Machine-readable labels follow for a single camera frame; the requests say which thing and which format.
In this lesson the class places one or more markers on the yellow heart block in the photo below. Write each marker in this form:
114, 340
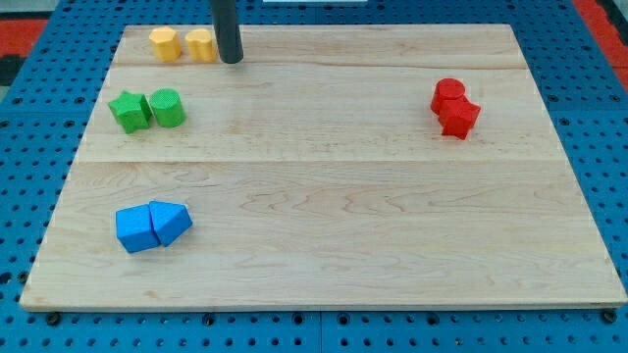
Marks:
201, 45

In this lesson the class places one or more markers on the yellow hexagon block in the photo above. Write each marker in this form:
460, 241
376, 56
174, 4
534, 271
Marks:
165, 43

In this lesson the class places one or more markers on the light wooden board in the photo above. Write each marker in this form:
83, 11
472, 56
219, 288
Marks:
317, 178

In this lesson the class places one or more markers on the blue pentagon block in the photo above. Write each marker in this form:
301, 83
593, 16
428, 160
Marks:
169, 220

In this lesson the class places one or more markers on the red star block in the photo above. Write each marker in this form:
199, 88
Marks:
457, 117

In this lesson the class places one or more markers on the green cylinder block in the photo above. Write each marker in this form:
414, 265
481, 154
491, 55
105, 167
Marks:
167, 107

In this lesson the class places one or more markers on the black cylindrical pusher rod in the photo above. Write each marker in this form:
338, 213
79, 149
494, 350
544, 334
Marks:
226, 27

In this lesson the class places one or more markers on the red cylinder block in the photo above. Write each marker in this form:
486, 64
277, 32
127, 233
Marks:
447, 88

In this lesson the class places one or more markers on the blue cube block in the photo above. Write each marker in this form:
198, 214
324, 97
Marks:
134, 229

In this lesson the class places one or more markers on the green star block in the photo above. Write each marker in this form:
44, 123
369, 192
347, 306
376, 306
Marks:
131, 111

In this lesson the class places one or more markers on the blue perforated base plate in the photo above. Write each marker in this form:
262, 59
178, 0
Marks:
48, 105

